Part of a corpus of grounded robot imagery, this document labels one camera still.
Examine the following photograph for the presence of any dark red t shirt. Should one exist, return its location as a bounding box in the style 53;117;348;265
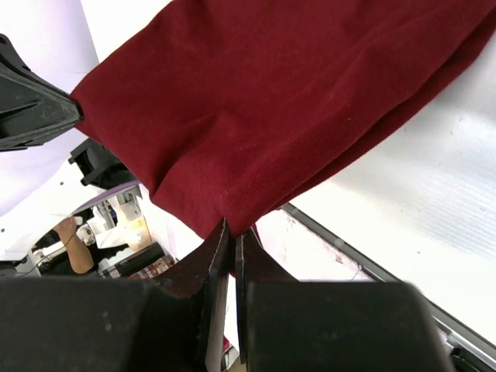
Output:
71;1;495;238

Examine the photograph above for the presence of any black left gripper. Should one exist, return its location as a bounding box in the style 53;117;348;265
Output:
1;34;136;190

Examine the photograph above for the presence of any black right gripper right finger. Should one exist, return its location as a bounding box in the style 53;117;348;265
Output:
233;228;298;364

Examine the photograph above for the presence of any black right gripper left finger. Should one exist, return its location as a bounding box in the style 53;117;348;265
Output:
157;220;229;364

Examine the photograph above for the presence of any person in background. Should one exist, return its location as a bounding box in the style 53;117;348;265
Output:
35;216;128;276

